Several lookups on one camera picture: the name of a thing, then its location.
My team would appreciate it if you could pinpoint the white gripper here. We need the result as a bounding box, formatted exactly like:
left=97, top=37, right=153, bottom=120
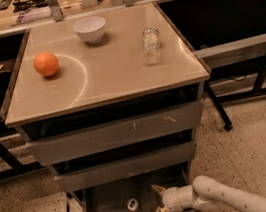
left=151, top=184, right=197, bottom=212

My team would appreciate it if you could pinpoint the silver redbull can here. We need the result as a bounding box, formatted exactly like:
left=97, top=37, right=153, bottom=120
left=126, top=198, right=141, bottom=212

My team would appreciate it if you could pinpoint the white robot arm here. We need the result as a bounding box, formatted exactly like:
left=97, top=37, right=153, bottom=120
left=152, top=175, right=266, bottom=212

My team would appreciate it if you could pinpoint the grey bottom drawer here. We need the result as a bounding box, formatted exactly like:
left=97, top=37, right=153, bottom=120
left=83, top=165, right=199, bottom=212

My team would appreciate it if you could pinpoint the grey drawer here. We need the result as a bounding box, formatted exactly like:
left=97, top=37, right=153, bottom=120
left=83, top=165, right=199, bottom=212
left=55, top=142, right=196, bottom=192
left=26, top=100, right=203, bottom=166

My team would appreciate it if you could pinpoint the grey middle drawer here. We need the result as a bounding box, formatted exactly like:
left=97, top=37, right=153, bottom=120
left=55, top=142, right=196, bottom=192

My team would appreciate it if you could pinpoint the grey top drawer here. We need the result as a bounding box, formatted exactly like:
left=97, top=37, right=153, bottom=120
left=26, top=100, right=203, bottom=166

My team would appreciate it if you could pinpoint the grey drawer cabinet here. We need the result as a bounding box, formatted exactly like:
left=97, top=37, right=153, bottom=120
left=1, top=3, right=209, bottom=212

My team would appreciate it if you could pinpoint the clear plastic bottle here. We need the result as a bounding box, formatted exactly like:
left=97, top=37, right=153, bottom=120
left=141, top=26, right=161, bottom=65

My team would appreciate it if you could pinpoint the orange fruit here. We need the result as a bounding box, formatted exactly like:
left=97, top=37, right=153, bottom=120
left=33, top=52, right=59, bottom=77

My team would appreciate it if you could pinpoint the white bowl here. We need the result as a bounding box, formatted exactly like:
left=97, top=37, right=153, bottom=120
left=73, top=16, right=106, bottom=44

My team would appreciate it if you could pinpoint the black cable on floor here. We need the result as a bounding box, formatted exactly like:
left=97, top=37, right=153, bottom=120
left=63, top=191, right=83, bottom=212

